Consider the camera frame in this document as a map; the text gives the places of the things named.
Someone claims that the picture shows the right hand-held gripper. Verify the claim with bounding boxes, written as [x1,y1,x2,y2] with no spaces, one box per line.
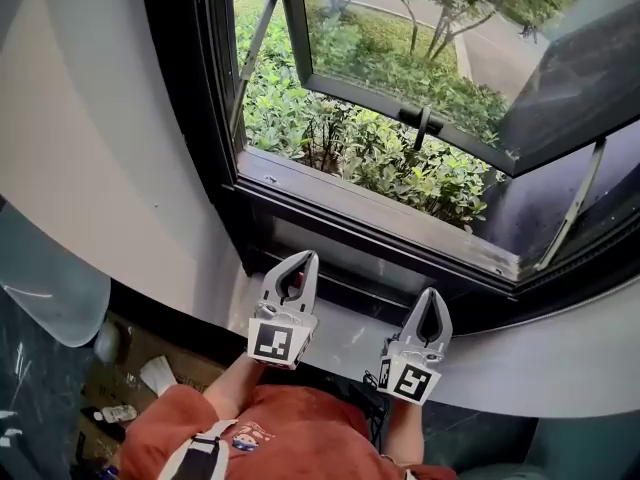
[377,287,454,407]

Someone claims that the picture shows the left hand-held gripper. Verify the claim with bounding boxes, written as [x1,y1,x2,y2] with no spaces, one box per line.
[246,250,321,372]

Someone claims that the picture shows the person's right forearm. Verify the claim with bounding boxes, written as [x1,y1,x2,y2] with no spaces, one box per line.
[387,395,427,468]

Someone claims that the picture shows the person's left forearm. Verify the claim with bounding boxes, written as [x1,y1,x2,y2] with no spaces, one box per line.
[201,351,264,422]

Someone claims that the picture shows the white curved window ledge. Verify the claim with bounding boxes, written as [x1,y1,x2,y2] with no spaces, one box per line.
[219,267,640,419]

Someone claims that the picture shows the grey metal window stay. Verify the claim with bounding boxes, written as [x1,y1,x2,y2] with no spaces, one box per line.
[533,136,609,273]
[228,0,282,134]

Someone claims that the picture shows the glass window sash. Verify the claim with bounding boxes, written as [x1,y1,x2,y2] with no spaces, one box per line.
[277,0,640,177]

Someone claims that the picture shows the brown cardboard box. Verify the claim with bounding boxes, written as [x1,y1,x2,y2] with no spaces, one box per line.
[74,312,229,469]

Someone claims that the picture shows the orange-red shirt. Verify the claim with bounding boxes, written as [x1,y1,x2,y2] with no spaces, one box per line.
[118,382,459,480]

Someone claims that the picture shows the green shrubs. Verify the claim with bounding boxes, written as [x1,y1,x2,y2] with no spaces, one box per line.
[233,0,509,232]

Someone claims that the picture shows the white crumpled paper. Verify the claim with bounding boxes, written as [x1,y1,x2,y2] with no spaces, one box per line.
[138,355,179,398]

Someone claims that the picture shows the clear plastic bottle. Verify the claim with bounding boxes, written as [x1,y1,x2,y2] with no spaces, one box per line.
[93,319,123,365]

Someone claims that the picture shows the small white labelled bottle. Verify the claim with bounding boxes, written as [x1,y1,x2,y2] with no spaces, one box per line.
[92,404,140,425]

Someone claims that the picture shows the white rounded chair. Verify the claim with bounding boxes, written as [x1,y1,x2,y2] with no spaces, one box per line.
[0,200,112,349]

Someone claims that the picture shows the thin tree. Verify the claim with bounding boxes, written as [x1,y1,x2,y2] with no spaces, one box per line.
[424,0,501,62]
[387,0,421,57]

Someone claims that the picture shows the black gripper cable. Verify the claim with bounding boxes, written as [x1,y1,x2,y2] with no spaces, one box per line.
[362,371,394,457]

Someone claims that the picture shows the white black shoulder strap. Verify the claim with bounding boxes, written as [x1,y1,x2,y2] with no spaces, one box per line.
[158,419,239,480]

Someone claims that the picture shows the black sash handle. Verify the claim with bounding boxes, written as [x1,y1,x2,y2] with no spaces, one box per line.
[398,104,445,152]

